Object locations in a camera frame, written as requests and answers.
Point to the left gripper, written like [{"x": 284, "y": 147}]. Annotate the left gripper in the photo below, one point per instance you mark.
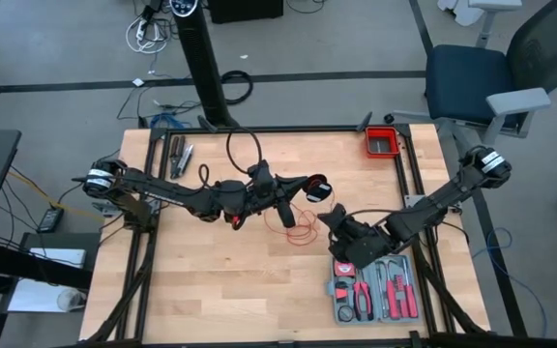
[{"x": 240, "y": 198}]

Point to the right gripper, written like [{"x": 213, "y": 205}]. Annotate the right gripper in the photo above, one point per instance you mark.
[{"x": 360, "y": 241}]

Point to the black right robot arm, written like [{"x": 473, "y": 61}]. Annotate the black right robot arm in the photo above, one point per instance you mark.
[{"x": 443, "y": 198}]

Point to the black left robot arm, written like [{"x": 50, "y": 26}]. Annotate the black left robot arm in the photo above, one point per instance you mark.
[{"x": 162, "y": 191}]

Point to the red tape measure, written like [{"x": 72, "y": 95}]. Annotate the red tape measure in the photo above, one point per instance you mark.
[{"x": 343, "y": 269}]

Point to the black red utility knife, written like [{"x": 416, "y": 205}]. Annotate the black red utility knife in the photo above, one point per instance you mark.
[{"x": 341, "y": 292}]

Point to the grey tool kit case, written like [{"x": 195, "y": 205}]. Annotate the grey tool kit case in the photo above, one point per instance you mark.
[{"x": 372, "y": 290}]

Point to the red plastic bin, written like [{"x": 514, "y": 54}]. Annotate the red plastic bin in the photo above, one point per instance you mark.
[{"x": 367, "y": 142}]

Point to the red screwdriver bit holder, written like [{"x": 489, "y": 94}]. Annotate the red screwdriver bit holder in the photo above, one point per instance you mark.
[{"x": 397, "y": 280}]

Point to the silver black pliers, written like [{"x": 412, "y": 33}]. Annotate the silver black pliers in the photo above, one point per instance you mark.
[{"x": 187, "y": 157}]

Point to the black tower fan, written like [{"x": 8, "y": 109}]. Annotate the black tower fan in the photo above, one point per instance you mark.
[{"x": 201, "y": 58}]

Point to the black floor box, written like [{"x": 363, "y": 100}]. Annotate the black floor box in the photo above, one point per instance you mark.
[{"x": 244, "y": 9}]

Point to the blue grey office chair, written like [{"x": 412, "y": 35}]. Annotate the blue grey office chair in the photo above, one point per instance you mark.
[{"x": 462, "y": 77}]

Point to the white power strip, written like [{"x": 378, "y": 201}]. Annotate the white power strip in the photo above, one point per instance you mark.
[{"x": 140, "y": 31}]

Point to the white floor object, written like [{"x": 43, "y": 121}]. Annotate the white floor object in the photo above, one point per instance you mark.
[{"x": 457, "y": 12}]

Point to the black power adapter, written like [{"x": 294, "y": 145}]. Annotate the black power adapter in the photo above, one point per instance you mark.
[{"x": 50, "y": 220}]

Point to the clear plastic cup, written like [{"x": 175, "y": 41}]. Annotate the clear plastic cup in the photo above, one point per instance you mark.
[{"x": 70, "y": 299}]

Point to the black table frame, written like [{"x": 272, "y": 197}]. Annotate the black table frame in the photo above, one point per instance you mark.
[{"x": 307, "y": 129}]

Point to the grey metal mounting bracket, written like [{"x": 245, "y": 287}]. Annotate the grey metal mounting bracket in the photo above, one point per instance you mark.
[
  {"x": 103, "y": 209},
  {"x": 411, "y": 200}
]

